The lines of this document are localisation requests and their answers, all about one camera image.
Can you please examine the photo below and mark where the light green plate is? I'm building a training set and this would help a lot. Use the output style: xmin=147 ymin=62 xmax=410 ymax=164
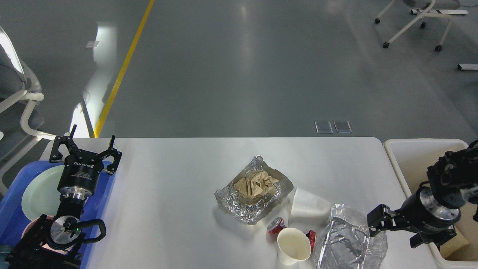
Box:
xmin=22 ymin=164 xmax=90 ymax=220

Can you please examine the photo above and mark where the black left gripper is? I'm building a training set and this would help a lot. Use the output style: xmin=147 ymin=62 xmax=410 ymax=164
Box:
xmin=49 ymin=124 xmax=122 ymax=197

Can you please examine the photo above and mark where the white bar on floor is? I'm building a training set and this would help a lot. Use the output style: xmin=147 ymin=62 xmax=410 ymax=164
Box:
xmin=457 ymin=64 xmax=478 ymax=71

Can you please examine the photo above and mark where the white napkin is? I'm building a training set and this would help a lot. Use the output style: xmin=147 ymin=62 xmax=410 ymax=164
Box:
xmin=289 ymin=188 xmax=332 ymax=221

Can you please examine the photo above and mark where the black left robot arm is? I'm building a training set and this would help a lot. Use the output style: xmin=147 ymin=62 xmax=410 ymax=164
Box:
xmin=1 ymin=127 xmax=122 ymax=269

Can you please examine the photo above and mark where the pink mug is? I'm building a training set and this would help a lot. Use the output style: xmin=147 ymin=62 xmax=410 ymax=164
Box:
xmin=22 ymin=218 xmax=73 ymax=255

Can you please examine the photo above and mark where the white paper cup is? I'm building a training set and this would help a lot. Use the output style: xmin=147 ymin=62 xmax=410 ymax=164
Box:
xmin=277 ymin=228 xmax=312 ymax=265

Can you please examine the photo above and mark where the white office chair right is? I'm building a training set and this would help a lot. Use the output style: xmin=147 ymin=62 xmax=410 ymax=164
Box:
xmin=382 ymin=0 xmax=468 ymax=52

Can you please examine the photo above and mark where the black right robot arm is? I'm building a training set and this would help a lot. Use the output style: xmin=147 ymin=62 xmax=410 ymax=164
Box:
xmin=367 ymin=141 xmax=478 ymax=248

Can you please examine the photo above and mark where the brown paper bag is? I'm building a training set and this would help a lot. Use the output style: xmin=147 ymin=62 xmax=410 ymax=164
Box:
xmin=440 ymin=203 xmax=478 ymax=262

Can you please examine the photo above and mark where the beige waste bin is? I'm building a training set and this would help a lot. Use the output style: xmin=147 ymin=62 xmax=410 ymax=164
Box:
xmin=384 ymin=139 xmax=477 ymax=269

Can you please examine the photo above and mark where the red foil wrapper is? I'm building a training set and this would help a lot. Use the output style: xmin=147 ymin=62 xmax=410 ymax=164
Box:
xmin=267 ymin=217 xmax=316 ymax=251

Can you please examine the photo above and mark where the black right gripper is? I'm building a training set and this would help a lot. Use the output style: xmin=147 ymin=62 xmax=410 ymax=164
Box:
xmin=367 ymin=187 xmax=461 ymax=248

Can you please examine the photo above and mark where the crumpled aluminium foil tray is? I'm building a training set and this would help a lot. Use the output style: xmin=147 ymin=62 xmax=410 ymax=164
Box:
xmin=214 ymin=155 xmax=294 ymax=225

